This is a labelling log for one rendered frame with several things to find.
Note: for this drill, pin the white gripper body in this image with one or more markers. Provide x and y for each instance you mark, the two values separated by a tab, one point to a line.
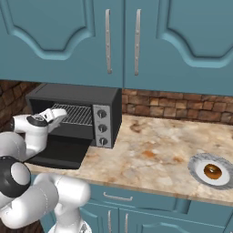
57	114

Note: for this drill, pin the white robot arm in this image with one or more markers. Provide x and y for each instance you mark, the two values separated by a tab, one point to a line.
30	197

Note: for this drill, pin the metal toaster oven rack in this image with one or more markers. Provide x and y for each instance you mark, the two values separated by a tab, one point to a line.
79	114

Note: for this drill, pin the black toaster oven door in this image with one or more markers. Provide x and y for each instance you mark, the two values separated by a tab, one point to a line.
65	151

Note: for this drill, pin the black toaster oven knob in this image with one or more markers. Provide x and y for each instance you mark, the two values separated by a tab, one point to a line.
101	113
103	128
103	141

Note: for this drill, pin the black toaster oven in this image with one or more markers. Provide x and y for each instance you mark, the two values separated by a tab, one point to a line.
106	98

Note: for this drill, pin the teal base cupboard door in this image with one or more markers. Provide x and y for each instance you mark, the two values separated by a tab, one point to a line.
97	220
170	224

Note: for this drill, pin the grey rimmed white plate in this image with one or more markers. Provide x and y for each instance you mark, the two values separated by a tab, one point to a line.
195	170

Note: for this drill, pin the brown bagel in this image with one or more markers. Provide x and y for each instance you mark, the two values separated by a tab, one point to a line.
212	171

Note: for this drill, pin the teal drawer front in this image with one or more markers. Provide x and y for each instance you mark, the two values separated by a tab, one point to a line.
151	200
212	212

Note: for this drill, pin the teal wall cupboard door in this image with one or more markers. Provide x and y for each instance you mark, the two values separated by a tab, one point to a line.
60	39
188	45

